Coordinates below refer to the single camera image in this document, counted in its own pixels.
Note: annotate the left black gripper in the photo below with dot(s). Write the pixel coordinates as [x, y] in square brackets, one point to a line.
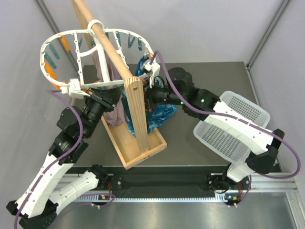
[108, 97]

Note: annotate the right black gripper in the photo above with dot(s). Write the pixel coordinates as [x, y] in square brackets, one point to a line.
[149, 93]

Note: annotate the blue patterned cloth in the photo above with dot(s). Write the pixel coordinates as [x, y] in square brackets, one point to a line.
[158, 116]

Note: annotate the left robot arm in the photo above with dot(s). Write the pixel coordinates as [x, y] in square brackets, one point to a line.
[40, 204]

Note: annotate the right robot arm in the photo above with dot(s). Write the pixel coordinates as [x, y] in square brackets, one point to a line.
[263, 144]

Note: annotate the lilac cloth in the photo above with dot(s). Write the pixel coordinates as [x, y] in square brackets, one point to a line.
[115, 115]

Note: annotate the wooden rod stand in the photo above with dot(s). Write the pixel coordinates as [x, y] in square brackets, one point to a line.
[131, 150]

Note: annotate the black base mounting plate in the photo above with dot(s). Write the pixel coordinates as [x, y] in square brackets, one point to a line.
[169, 181]

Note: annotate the white perforated plastic basket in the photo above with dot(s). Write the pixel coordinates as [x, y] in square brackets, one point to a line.
[223, 143]

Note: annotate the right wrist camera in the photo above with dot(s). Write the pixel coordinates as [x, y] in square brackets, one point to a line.
[152, 70]

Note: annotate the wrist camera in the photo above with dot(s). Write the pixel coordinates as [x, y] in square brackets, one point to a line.
[152, 70]
[73, 89]

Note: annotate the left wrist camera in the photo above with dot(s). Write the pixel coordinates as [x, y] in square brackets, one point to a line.
[73, 89]

